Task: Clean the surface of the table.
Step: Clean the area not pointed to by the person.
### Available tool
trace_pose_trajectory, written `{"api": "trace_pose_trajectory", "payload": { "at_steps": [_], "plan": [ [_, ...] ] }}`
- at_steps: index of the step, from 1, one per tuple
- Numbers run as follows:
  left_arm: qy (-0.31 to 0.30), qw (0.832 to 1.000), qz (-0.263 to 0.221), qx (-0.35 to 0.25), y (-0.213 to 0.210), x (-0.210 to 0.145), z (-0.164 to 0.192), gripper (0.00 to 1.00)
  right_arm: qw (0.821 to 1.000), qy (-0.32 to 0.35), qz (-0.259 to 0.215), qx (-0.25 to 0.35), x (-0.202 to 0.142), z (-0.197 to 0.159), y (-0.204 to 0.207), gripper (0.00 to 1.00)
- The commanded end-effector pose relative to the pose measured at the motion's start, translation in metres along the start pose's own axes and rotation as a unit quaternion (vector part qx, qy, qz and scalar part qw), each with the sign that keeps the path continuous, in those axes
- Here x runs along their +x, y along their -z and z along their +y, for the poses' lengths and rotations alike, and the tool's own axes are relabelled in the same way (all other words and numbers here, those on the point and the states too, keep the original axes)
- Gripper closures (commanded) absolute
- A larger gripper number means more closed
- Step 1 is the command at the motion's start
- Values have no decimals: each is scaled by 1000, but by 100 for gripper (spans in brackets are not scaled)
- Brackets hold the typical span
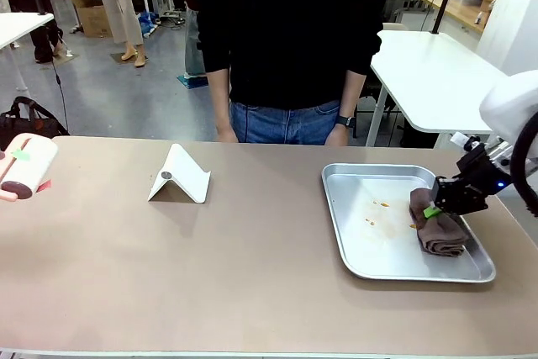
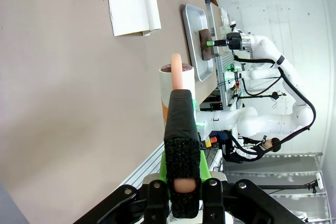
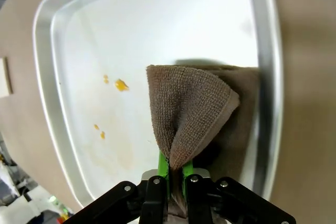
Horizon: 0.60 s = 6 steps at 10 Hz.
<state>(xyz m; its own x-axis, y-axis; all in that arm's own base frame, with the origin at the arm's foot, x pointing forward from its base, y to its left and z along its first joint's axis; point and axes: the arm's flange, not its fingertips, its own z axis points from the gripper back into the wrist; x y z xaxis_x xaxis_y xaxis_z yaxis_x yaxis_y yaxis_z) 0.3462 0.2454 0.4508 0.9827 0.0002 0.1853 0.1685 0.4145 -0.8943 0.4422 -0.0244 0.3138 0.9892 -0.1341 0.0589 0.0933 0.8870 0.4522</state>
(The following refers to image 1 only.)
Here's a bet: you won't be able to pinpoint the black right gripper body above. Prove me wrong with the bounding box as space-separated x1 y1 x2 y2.
456 142 514 198

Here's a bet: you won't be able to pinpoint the pink lint roller black grip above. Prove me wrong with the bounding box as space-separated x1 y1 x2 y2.
0 132 59 203

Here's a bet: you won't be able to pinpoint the brown stained towel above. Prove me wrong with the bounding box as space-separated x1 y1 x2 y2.
408 188 470 257

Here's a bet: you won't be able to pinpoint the person's right forearm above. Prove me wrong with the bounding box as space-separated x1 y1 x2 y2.
208 67 233 131

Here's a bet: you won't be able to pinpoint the person's left forearm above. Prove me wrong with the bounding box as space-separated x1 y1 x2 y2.
335 67 367 121

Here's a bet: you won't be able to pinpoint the person's left hand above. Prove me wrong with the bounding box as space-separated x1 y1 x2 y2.
325 124 351 147

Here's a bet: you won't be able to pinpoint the person's right hand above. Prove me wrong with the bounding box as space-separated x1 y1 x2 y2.
214 125 240 144

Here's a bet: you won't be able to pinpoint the dark brown bag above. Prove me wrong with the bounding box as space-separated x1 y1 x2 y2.
0 96 71 152

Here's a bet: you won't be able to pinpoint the silver metal tray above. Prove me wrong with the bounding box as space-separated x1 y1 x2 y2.
321 163 497 284

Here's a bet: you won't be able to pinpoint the large white side table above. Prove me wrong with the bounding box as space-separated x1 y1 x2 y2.
365 29 508 149

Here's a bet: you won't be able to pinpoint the small white side table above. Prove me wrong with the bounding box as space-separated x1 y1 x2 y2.
0 12 56 92

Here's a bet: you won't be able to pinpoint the bystander in dark clothes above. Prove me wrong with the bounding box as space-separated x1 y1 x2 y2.
0 0 65 64

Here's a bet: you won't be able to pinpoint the open cardboard box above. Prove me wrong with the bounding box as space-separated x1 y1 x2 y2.
69 0 113 39

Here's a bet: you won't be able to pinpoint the wooden top workbench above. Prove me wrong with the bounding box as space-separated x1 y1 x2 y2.
419 0 489 34

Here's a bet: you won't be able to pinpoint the white folded roller stand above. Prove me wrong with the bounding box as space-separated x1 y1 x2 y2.
146 143 212 204

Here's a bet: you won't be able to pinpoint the person's blue jeans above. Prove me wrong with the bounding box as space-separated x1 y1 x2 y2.
229 99 342 145

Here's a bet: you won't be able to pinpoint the bystander in beige trousers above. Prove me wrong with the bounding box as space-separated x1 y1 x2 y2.
86 0 148 68

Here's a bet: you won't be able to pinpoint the teal floor mat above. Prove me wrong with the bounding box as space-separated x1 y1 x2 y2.
176 74 209 89

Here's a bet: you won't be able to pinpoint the bystander in light jeans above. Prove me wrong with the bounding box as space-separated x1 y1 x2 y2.
170 0 209 79

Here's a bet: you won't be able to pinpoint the person's black sweater torso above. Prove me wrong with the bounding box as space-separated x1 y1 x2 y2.
196 0 388 110

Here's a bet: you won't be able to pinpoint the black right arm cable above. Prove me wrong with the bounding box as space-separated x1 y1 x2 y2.
509 111 538 218

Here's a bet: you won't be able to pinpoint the thin black floor cable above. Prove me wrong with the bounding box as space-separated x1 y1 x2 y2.
50 62 71 134

